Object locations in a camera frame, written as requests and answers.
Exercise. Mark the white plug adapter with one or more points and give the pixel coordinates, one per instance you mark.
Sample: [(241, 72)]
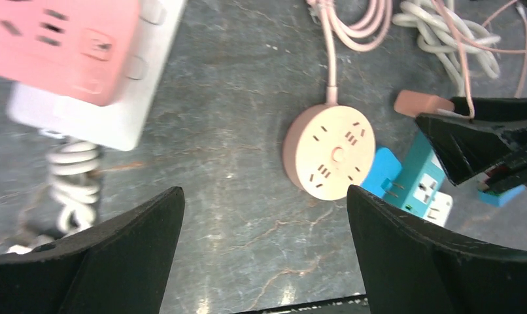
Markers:
[(439, 209)]

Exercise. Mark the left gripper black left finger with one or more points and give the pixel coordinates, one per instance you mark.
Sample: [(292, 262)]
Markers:
[(119, 266)]

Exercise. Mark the pink cube plug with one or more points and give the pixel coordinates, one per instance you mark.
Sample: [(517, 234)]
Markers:
[(76, 49)]

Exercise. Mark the teal power strip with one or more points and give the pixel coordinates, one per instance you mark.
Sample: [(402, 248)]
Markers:
[(421, 177)]

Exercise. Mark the blue plug adapter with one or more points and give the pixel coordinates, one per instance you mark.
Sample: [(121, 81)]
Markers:
[(384, 170)]

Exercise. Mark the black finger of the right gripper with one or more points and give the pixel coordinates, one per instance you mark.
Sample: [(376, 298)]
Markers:
[(494, 142)]

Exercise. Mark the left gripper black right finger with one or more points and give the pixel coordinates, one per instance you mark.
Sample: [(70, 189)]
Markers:
[(410, 265)]

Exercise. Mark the round pink socket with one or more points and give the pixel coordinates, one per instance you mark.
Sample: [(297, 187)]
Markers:
[(327, 148)]

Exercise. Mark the white power strip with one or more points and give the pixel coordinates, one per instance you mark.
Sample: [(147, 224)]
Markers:
[(120, 124)]

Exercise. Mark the small pink plug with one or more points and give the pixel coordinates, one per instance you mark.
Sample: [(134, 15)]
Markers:
[(410, 103)]

